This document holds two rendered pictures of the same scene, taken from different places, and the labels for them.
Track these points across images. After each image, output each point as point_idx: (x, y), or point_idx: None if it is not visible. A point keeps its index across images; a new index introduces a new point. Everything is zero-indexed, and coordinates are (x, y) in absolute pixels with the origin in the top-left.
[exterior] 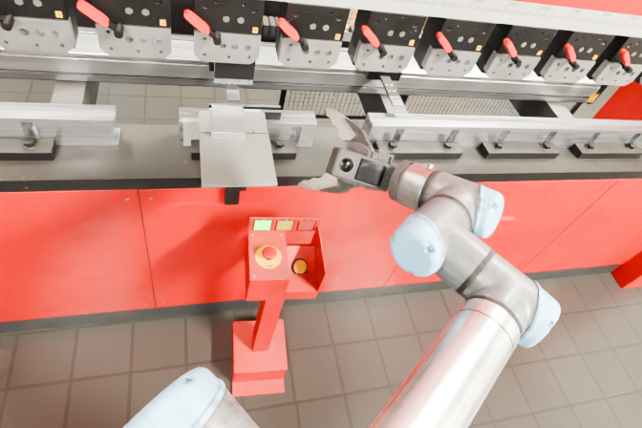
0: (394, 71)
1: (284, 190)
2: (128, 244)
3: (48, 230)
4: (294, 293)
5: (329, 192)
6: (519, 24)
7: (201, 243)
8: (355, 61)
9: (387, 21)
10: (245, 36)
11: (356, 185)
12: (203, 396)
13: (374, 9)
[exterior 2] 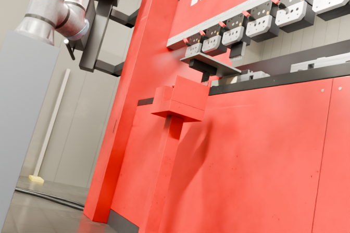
0: (295, 17)
1: (221, 97)
2: None
3: (151, 129)
4: (163, 103)
5: None
6: None
7: (182, 150)
8: (275, 21)
9: None
10: (236, 27)
11: None
12: None
13: None
